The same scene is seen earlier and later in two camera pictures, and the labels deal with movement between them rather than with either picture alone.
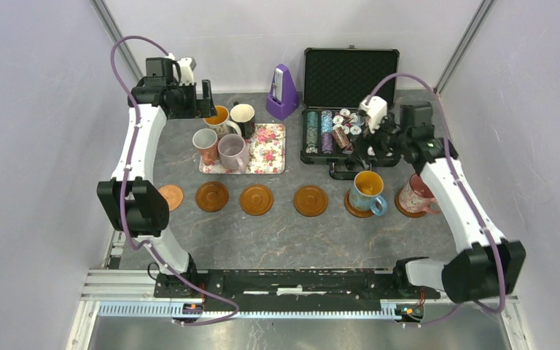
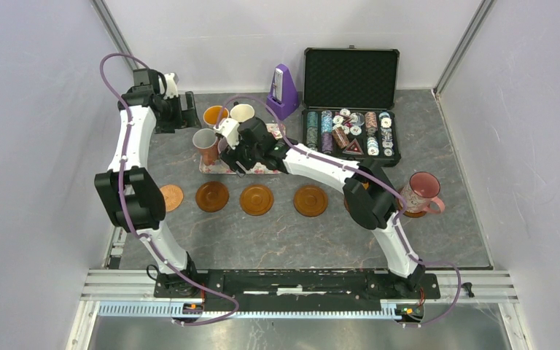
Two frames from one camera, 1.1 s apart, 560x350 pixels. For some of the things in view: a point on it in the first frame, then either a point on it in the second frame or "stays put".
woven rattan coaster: [173, 195] stays put
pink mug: [417, 197] stays put
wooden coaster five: [407, 214] stays put
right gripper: [368, 139] to [232, 156]
